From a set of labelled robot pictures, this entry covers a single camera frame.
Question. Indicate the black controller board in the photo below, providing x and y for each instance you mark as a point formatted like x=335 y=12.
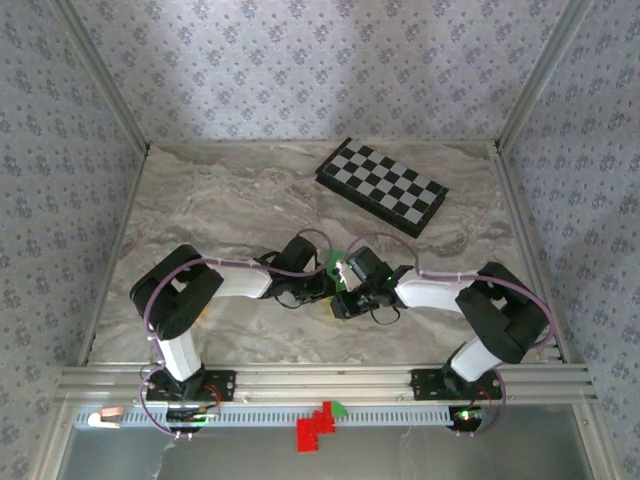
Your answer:
x=467 y=417
x=192 y=416

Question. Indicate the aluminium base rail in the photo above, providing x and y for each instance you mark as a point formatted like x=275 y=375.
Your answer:
x=325 y=382

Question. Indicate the folded black chessboard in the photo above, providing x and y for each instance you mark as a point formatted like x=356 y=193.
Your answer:
x=382 y=187

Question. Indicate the grey metal sheet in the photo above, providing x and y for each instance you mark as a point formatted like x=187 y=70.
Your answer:
x=400 y=460

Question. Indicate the aluminium frame post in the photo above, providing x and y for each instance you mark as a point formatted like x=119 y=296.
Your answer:
x=539 y=75
x=105 y=75

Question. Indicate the small green paper scrap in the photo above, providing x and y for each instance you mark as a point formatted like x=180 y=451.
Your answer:
x=341 y=410

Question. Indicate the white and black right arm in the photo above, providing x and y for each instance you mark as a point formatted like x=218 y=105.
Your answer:
x=430 y=295

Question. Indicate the small pink eraser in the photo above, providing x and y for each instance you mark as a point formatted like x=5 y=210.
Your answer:
x=111 y=412

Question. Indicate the red toy brick stack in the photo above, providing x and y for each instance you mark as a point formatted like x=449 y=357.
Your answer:
x=315 y=430

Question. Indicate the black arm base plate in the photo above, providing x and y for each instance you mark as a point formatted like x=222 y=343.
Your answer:
x=225 y=385
x=425 y=385

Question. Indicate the aluminium side rail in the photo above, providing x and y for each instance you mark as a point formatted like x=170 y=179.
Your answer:
x=129 y=200
x=513 y=200

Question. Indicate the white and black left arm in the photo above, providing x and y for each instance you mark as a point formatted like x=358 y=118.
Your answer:
x=245 y=285

